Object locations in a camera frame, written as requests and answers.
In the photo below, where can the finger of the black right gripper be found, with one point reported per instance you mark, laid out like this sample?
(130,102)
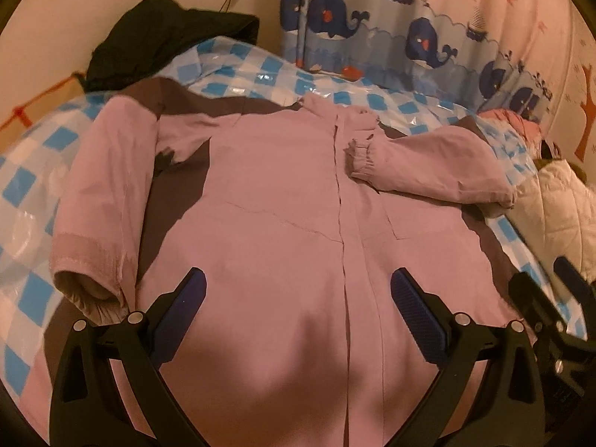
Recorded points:
(559,354)
(581,290)

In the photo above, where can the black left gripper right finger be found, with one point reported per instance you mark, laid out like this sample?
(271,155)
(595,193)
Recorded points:
(508,409)

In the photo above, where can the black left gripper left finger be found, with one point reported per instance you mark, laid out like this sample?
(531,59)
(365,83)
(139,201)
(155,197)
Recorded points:
(87,408)

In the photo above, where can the pink and brown jacket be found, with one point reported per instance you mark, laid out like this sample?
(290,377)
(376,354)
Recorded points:
(298,216)

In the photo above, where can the pink clothing pile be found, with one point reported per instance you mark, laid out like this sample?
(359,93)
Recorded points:
(528,132)

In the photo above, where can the white quilted blanket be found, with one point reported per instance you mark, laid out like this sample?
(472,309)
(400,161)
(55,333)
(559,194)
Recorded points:
(554,213)

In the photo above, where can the blue white checkered bed cover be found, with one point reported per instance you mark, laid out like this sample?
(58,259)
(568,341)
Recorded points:
(35,165)

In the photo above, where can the whale pattern curtain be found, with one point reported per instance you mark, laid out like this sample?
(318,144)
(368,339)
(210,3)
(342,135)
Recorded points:
(481,54)

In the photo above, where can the black garment on bed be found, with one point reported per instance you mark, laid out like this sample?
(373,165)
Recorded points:
(151,34)

